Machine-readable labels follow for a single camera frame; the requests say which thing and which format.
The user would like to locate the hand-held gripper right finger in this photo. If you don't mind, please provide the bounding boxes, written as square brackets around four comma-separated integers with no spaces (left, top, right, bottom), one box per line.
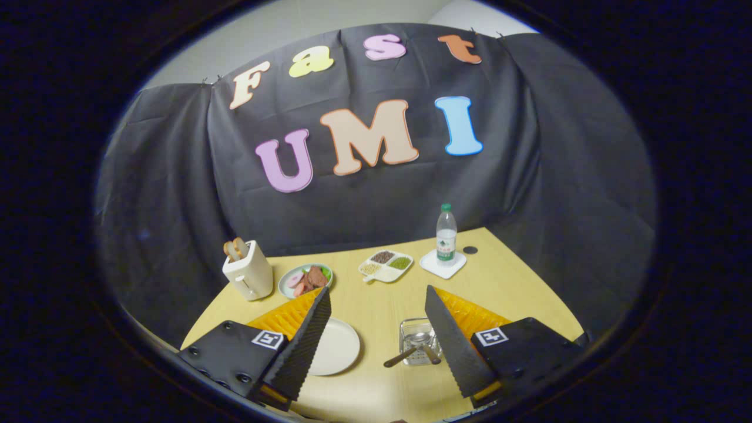
[424,285,590,409]

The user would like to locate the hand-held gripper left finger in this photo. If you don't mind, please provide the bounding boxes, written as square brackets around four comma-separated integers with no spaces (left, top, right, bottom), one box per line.
[176,286,333,412]

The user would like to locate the metal spoon wooden handle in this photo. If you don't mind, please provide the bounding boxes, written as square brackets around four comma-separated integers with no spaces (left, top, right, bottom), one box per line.
[384,332,432,368]

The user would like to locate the white round plate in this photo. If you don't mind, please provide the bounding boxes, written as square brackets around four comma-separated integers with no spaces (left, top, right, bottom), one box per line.
[307,318,361,377]

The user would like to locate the clear plastic container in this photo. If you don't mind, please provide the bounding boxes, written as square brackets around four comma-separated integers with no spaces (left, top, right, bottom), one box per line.
[399,318,444,367]

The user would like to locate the pale green plate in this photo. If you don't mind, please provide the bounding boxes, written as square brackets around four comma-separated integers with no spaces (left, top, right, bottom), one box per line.
[278,263,334,300]

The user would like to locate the brown meat slices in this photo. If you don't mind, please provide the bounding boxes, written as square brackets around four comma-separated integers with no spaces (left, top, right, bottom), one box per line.
[293,266,328,297]

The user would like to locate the white square coaster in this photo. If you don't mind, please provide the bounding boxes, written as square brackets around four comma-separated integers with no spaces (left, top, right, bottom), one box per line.
[419,249,467,280]

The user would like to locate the white toaster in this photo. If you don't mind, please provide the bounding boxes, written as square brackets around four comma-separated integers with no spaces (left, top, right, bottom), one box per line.
[222,240,274,301]

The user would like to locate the white divided dish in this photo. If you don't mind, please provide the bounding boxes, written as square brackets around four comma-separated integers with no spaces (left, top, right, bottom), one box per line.
[358,250,414,284]

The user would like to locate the clear water bottle green cap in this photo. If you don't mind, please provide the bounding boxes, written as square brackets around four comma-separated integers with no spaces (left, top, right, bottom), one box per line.
[436,203,458,268]

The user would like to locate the black backdrop cloth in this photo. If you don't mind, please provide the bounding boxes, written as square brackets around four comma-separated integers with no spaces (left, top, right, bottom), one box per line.
[94,22,657,353]

